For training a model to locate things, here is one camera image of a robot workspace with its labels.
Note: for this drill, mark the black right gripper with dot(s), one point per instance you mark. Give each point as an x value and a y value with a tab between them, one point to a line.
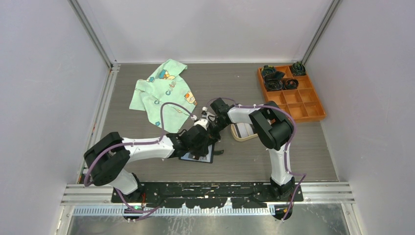
216	136

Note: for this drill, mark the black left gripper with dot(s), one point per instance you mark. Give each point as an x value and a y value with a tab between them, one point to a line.
202	151

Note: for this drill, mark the black leather card holder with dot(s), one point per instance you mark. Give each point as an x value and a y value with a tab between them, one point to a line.
203	159

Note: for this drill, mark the white striped credit card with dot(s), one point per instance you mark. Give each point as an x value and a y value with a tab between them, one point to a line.
244	130

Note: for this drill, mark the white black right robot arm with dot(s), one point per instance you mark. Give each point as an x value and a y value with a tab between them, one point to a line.
274	129

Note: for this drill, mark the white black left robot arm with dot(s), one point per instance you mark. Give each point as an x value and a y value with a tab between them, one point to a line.
107	159

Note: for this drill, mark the beige oval tray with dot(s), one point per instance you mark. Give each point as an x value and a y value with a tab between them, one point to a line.
240	139

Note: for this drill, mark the dark rolled belt front left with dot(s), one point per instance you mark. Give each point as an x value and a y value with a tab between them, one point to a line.
273	85

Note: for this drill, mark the dark rolled belt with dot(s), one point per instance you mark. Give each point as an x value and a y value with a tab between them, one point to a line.
273	85
269	72
290	84
297	69

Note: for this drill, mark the green cartoon print cloth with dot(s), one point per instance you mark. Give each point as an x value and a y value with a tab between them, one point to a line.
165	97

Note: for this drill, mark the dark rolled belt back left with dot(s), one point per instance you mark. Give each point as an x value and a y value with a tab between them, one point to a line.
269	72

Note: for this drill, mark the dark rolled belt front right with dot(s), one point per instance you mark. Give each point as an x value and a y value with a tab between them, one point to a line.
290	84

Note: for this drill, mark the orange compartment organizer box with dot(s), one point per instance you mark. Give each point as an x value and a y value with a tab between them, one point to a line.
302	103

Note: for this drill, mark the dark rolled belt back right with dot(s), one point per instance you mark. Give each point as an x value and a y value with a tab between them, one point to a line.
297	69

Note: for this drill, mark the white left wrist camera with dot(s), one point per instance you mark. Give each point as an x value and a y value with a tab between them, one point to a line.
202	122

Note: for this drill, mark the aluminium front rail frame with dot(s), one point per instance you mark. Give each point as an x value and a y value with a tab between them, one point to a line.
106	201

